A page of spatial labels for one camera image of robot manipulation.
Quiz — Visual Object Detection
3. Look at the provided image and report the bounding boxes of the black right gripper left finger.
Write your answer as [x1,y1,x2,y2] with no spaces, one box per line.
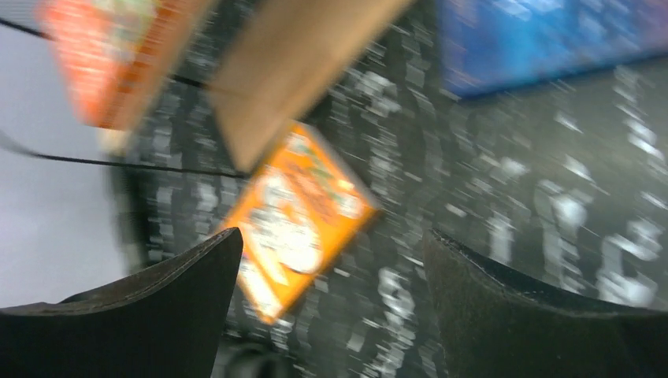
[1,228,243,377]

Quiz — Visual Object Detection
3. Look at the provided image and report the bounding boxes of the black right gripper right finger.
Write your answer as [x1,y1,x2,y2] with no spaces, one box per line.
[422,229,667,377]

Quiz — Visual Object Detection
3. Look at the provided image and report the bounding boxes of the orange small treehouse book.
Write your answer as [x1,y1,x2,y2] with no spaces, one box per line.
[221,121,380,324]

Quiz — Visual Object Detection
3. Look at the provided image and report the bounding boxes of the orange green treehouse book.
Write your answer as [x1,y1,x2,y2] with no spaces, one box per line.
[39,0,218,131]

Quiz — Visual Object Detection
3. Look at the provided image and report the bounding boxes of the wooden two-tier shelf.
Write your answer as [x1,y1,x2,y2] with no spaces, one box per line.
[209,0,410,172]

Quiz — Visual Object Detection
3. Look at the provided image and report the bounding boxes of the blue Jane Eyre book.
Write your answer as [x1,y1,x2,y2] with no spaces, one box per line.
[436,1,667,98]

